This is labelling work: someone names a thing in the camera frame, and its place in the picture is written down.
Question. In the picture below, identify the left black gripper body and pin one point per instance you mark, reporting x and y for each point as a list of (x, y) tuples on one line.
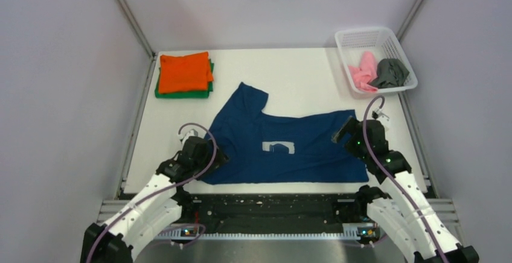
[(200, 164)]

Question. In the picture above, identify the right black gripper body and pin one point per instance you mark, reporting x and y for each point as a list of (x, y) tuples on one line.
[(353, 145)]

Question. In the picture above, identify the blue printed t-shirt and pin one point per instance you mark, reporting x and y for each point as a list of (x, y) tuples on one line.
[(262, 148)]

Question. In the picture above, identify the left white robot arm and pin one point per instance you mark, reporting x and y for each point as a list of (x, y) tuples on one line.
[(123, 236)]

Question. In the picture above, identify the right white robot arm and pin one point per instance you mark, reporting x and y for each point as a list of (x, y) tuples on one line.
[(396, 204)]

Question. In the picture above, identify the folded green t-shirt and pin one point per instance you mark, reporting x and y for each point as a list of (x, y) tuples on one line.
[(196, 94)]

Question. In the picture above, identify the pink t-shirt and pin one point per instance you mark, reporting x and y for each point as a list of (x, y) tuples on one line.
[(365, 73)]

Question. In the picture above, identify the grey t-shirt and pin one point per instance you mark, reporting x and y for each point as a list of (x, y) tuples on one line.
[(391, 73)]

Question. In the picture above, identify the folded orange t-shirt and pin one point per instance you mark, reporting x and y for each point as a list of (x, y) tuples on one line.
[(185, 73)]

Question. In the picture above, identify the white plastic basket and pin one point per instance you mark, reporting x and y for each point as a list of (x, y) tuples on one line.
[(382, 43)]

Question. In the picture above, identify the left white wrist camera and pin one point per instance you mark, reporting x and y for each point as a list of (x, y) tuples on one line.
[(183, 137)]

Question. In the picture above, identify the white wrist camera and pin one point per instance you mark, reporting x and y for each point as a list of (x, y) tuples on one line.
[(378, 114), (183, 137)]

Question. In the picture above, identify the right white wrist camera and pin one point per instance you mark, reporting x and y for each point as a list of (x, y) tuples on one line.
[(378, 114)]

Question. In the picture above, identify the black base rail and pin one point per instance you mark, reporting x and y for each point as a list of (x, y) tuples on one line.
[(261, 214)]

